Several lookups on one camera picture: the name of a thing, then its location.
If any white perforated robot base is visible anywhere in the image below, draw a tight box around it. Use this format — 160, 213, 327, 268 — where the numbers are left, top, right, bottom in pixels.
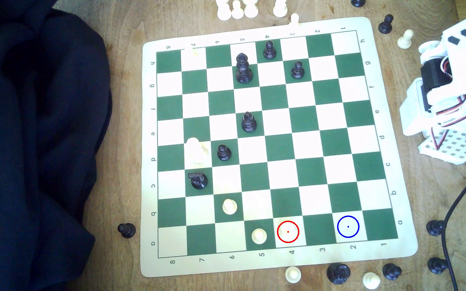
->
418, 129, 466, 165

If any black chess bishop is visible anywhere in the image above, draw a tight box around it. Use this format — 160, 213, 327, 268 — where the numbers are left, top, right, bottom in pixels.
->
241, 112, 257, 133

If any large white chess piece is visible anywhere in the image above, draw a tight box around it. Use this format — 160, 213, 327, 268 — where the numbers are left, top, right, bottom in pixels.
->
185, 137, 209, 165

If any black chess knight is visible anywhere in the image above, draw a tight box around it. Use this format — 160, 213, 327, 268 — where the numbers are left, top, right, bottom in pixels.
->
188, 171, 208, 190

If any black chess king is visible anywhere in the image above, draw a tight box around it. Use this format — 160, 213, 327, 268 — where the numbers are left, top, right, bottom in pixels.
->
235, 53, 254, 84

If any green and cream chess mat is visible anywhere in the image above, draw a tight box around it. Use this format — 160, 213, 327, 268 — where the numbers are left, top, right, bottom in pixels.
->
140, 16, 419, 278

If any black chess queen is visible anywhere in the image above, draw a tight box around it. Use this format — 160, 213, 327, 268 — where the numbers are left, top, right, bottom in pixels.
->
326, 263, 351, 285

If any dark navy cloth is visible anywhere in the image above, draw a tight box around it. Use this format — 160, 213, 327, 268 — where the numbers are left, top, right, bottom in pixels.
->
0, 0, 113, 291

